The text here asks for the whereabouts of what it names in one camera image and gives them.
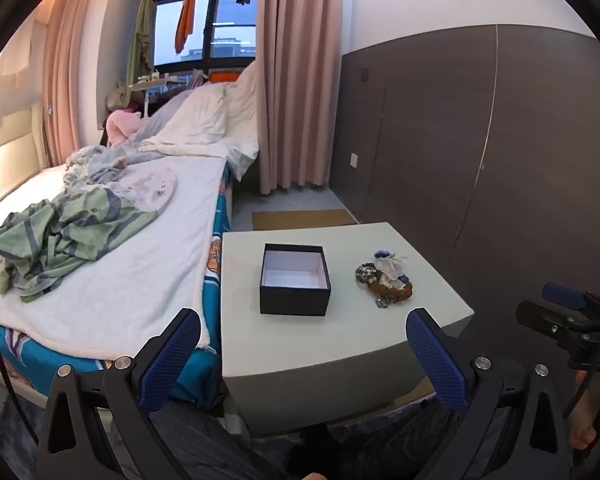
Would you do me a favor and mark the white bedside table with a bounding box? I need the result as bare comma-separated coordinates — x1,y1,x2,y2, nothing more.
221,221,476,436

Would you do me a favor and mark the person's right hand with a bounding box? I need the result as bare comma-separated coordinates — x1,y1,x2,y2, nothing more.
569,385,600,452

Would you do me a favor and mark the green striped cloth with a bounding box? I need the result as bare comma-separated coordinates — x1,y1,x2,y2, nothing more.
0,187,161,304

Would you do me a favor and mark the white bed blanket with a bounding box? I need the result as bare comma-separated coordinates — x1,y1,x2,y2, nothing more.
0,157,231,362

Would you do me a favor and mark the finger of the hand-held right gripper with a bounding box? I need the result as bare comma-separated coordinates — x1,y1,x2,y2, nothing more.
541,282,600,313

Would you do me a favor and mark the small white side table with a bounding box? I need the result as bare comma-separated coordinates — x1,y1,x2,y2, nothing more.
127,74,181,116

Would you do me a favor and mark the green and black bead bracelet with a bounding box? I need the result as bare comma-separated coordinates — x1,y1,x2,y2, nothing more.
355,262,382,287

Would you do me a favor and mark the white duvet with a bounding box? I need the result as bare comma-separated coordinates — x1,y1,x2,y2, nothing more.
140,60,261,184

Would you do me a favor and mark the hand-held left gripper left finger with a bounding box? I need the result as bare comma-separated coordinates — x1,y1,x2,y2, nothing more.
40,307,203,480

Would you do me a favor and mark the pink curtain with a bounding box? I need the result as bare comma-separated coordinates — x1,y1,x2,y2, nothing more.
40,0,101,166
255,0,344,196

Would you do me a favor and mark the clear white jewelry piece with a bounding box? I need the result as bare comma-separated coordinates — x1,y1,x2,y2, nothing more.
375,255,411,282

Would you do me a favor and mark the green hanging cloth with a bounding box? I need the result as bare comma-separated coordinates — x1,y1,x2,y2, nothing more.
127,0,156,81

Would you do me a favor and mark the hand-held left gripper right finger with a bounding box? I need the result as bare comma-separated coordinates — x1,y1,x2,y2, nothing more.
405,307,573,480

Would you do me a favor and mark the teal printed bedsheet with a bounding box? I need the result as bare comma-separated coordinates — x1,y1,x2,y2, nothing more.
0,165,233,407

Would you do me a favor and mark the beige bed headboard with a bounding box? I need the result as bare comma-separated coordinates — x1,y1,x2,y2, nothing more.
0,102,46,221

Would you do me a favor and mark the black jewelry box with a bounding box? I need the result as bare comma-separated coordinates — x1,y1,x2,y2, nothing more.
259,243,332,317

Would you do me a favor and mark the orange hanging cloth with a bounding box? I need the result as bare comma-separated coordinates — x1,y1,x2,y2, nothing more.
174,0,199,56

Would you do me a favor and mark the light floral quilt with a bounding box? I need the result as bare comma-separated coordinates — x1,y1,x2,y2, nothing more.
62,145,179,212

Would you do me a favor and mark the pink plush toy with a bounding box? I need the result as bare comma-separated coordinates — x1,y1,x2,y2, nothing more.
105,110,144,149

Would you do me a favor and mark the window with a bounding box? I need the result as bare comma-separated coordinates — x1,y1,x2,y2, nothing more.
142,0,259,86

